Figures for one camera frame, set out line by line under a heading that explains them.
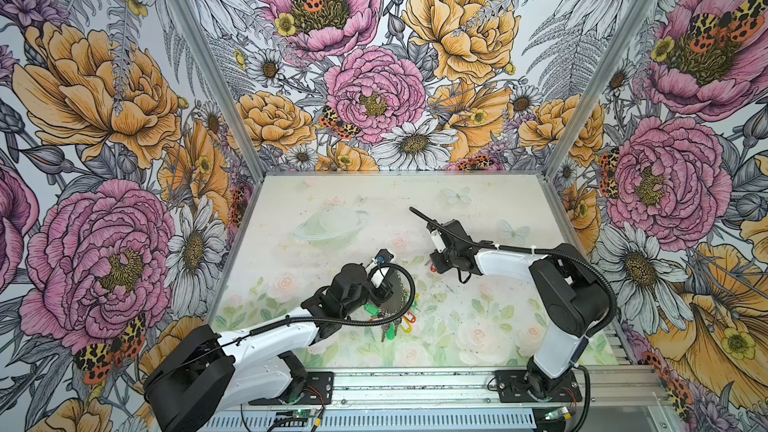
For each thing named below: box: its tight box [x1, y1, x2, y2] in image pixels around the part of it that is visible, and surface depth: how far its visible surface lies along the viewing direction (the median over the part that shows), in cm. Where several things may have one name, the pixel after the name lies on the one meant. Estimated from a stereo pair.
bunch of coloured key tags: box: [363, 295, 420, 342], surface depth 85 cm
